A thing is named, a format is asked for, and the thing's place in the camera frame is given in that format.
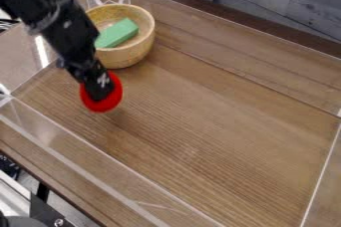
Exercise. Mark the green rectangular block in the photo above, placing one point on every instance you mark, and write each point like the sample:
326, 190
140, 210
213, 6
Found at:
118, 34

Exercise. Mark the black metal table leg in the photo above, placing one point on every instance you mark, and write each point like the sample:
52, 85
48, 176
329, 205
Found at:
43, 192

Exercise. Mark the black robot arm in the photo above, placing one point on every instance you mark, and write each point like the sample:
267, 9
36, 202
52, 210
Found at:
19, 9

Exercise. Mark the red plush fruit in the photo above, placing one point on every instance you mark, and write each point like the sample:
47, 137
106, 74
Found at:
107, 103

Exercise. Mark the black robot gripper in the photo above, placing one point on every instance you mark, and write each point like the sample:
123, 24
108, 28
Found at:
61, 22

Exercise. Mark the clear acrylic tray walls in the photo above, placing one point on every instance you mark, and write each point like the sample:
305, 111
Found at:
225, 139

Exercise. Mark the wooden bowl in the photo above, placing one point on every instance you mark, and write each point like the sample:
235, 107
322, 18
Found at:
130, 52

